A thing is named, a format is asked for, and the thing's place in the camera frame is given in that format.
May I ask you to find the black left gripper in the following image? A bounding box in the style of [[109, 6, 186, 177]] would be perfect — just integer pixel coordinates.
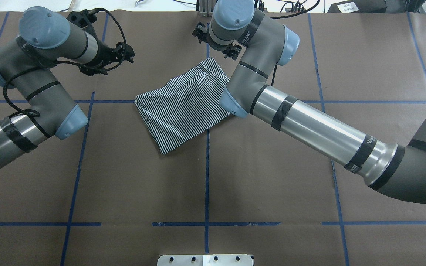
[[80, 41, 135, 77]]

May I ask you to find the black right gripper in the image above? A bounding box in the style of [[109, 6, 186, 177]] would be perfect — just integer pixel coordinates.
[[208, 33, 242, 60]]

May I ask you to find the navy white striped polo shirt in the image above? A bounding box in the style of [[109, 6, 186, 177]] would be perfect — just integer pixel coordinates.
[[135, 58, 229, 154]]

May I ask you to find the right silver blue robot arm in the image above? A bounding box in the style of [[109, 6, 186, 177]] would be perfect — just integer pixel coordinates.
[[206, 0, 426, 204]]

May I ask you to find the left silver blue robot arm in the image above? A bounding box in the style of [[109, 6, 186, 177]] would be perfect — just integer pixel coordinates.
[[0, 6, 135, 169]]

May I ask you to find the brown paper table cover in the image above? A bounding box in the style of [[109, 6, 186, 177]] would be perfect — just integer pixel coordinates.
[[0, 10, 426, 266]]

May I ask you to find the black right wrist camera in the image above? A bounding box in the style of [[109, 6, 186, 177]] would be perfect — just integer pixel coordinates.
[[192, 22, 209, 44]]

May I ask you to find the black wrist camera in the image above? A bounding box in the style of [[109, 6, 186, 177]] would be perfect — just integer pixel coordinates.
[[67, 9, 99, 31], [192, 22, 209, 44]]

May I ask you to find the aluminium frame post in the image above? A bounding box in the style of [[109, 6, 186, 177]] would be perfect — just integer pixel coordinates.
[[196, 0, 218, 17]]

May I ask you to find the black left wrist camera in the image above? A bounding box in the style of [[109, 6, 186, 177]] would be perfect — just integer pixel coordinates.
[[67, 9, 99, 31]]

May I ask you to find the white camera mast post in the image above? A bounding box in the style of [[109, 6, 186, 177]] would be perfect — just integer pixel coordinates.
[[157, 254, 255, 266]]

